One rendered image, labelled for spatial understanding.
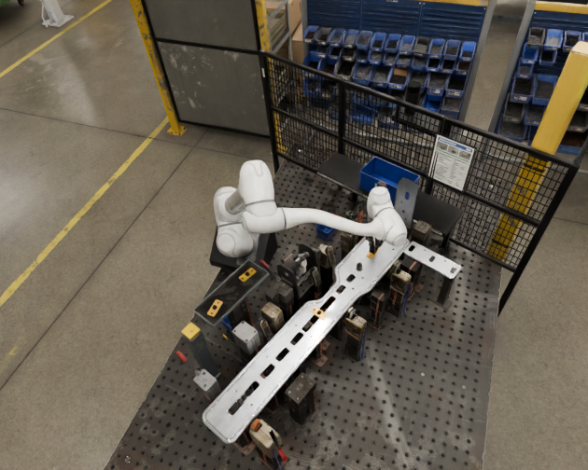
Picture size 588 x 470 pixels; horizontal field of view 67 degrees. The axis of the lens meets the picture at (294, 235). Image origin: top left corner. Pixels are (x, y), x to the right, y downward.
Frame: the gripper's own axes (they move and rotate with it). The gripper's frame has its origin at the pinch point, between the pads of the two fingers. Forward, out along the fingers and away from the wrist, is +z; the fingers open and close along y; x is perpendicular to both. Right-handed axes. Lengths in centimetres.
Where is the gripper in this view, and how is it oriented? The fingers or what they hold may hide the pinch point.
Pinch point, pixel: (373, 247)
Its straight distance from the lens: 239.5
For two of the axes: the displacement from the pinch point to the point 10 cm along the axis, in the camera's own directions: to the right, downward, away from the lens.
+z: 0.6, 6.5, 7.6
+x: 6.4, -6.1, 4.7
